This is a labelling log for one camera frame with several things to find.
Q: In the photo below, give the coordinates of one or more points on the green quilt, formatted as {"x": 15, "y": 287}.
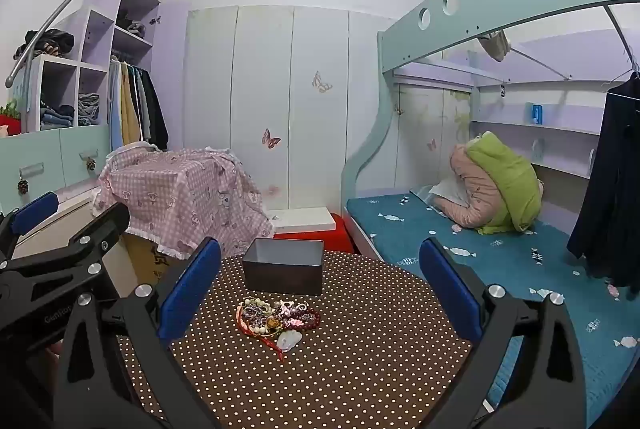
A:
{"x": 510, "y": 179}

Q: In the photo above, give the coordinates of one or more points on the pale pink butterfly sticker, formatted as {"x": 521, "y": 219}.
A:
{"x": 273, "y": 190}

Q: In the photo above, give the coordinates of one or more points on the lilac shelf unit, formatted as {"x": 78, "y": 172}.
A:
{"x": 97, "y": 21}

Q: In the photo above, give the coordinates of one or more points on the pine cone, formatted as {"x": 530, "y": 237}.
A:
{"x": 91, "y": 165}
{"x": 23, "y": 187}

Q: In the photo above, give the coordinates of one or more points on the lilac wall shelf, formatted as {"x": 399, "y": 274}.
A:
{"x": 565, "y": 129}

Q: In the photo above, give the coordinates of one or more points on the red and green plush toy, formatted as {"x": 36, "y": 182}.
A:
{"x": 10, "y": 121}

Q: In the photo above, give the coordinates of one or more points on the beige butterfly sticker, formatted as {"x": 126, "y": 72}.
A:
{"x": 321, "y": 82}

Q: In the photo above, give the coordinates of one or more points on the round polka dot table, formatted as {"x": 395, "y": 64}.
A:
{"x": 350, "y": 359}

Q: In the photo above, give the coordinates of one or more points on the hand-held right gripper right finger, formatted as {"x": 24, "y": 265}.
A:
{"x": 450, "y": 294}

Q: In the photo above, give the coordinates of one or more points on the row of hanging clothes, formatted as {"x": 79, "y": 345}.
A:
{"x": 130, "y": 104}

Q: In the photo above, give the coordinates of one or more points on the white pillow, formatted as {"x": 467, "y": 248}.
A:
{"x": 450, "y": 191}

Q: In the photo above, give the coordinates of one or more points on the dark clothes pile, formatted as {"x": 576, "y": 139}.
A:
{"x": 47, "y": 44}

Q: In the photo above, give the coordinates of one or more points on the small butterfly sticker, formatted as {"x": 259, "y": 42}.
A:
{"x": 432, "y": 145}

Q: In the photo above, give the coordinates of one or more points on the crumpled clothes on shelf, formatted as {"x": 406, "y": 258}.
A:
{"x": 136, "y": 29}

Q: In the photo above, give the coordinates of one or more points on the teal drawer cabinet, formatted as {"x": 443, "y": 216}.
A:
{"x": 60, "y": 154}

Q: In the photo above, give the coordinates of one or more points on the red stool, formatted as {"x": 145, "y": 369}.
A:
{"x": 340, "y": 236}

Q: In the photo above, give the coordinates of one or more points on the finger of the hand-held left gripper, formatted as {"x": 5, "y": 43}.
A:
{"x": 107, "y": 224}
{"x": 35, "y": 211}

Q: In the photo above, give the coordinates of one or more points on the white wardrobe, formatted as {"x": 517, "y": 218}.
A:
{"x": 260, "y": 109}

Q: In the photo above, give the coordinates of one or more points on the cardboard box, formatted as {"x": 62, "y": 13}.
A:
{"x": 145, "y": 259}

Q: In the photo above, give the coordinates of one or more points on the folded jeans stack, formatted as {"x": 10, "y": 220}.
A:
{"x": 57, "y": 116}

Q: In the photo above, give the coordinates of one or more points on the folded grey clothes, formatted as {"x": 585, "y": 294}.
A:
{"x": 89, "y": 109}

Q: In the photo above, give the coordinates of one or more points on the grey metal tin box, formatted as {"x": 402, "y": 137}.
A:
{"x": 282, "y": 274}

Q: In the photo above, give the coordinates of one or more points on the blue patterned mattress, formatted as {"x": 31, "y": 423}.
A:
{"x": 500, "y": 269}

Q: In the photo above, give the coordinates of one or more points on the blue container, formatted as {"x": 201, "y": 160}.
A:
{"x": 537, "y": 114}

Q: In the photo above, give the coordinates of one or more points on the white flat box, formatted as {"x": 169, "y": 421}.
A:
{"x": 305, "y": 219}

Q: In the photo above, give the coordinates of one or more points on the pink checked cloth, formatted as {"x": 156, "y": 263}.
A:
{"x": 190, "y": 194}

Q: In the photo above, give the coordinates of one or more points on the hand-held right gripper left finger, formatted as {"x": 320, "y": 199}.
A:
{"x": 190, "y": 294}

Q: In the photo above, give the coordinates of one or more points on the dark hanging coat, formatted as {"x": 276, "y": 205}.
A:
{"x": 610, "y": 184}

